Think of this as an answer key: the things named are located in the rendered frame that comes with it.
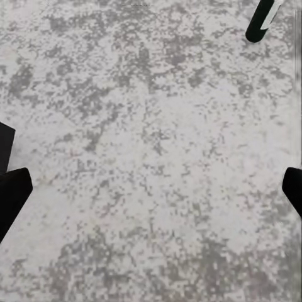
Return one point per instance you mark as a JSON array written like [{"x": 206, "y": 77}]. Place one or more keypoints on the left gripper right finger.
[{"x": 292, "y": 187}]

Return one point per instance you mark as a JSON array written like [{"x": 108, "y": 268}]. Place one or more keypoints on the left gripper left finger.
[{"x": 15, "y": 187}]

